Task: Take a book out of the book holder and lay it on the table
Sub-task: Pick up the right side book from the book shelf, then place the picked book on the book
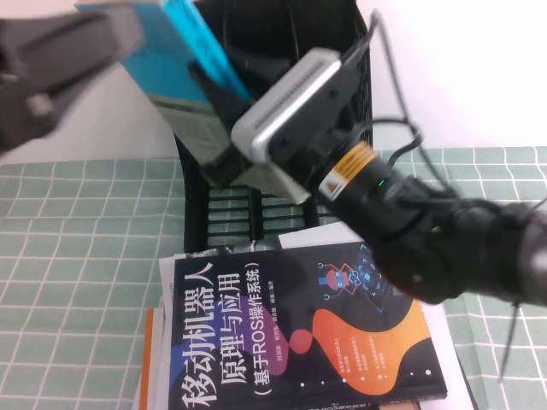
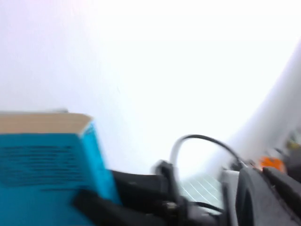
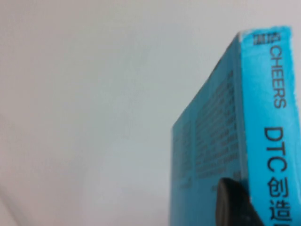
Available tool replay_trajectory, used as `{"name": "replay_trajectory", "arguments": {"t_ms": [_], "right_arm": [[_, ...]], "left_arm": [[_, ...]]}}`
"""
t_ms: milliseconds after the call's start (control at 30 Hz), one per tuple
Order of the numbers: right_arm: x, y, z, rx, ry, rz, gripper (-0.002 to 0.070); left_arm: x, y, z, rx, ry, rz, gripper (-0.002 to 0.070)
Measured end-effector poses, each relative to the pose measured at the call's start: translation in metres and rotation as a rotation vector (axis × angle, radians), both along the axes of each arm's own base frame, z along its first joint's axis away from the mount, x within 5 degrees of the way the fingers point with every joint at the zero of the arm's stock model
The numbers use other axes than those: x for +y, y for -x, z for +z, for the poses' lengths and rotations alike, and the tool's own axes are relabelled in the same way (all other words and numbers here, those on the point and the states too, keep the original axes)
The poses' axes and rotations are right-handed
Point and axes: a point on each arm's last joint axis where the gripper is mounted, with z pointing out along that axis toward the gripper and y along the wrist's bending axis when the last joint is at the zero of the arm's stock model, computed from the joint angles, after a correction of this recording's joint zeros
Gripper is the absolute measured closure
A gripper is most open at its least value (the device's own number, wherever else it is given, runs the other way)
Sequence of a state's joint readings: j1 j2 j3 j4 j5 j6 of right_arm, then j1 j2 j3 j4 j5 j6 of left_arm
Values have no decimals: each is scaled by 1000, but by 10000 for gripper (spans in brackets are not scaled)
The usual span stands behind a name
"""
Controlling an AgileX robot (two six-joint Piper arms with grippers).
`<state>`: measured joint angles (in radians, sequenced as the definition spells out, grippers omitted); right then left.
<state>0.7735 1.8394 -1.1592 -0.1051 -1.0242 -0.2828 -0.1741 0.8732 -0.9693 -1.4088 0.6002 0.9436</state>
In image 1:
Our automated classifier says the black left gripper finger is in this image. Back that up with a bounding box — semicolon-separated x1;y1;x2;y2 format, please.
24;31;147;130
15;12;143;53

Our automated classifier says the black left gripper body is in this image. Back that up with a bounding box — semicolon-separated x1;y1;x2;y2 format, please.
0;20;61;153

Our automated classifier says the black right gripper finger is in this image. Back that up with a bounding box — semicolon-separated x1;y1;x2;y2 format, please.
225;41;297;87
186;61;254;190

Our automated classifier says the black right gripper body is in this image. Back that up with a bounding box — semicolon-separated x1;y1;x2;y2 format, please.
273;41;372;181

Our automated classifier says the blue and grey DTC book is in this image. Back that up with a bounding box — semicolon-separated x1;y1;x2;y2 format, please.
75;0;314;207

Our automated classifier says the black plastic book holder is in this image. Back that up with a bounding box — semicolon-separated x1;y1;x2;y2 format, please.
173;0;392;257

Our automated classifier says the orange-edged book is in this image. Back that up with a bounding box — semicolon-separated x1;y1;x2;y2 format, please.
140;308;157;410

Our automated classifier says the large white book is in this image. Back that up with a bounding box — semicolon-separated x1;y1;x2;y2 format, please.
421;298;478;410

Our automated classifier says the tan book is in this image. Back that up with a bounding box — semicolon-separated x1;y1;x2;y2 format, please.
378;396;424;410

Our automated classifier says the green checked tablecloth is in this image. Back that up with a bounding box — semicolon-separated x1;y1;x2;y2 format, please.
0;146;547;410

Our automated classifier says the dark robot textbook orange swirl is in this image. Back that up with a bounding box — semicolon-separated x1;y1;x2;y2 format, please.
168;241;450;410

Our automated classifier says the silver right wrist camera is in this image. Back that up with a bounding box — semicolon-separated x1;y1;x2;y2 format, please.
230;47;344;166

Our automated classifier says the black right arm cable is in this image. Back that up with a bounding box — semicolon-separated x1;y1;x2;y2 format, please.
364;8;459;202

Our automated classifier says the thin black cable tie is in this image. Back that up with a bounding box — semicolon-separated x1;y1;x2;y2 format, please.
498;300;523;382

